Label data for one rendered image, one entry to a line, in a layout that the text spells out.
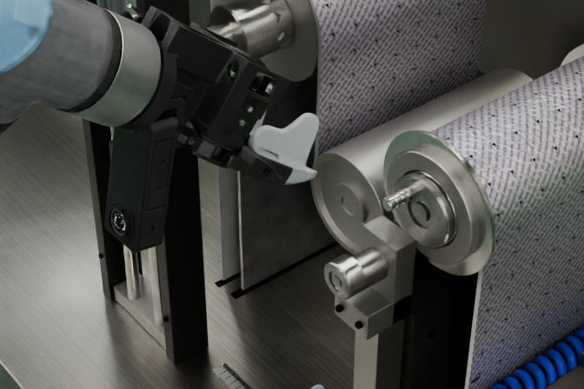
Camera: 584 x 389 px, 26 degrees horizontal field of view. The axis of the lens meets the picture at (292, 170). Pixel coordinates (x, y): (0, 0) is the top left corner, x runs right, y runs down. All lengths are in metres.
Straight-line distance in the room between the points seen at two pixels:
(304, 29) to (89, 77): 0.47
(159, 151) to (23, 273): 0.78
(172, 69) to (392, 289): 0.45
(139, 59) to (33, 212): 0.93
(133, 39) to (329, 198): 0.53
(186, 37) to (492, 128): 0.40
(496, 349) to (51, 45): 0.65
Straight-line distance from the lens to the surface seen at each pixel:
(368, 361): 1.32
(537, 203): 1.20
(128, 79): 0.85
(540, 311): 1.32
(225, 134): 0.94
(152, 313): 1.56
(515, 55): 1.54
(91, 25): 0.83
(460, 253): 1.18
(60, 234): 1.72
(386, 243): 1.22
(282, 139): 0.98
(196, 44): 0.90
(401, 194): 1.17
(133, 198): 0.93
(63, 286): 1.64
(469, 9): 1.39
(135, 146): 0.92
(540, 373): 1.34
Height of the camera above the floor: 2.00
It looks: 38 degrees down
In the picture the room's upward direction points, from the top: straight up
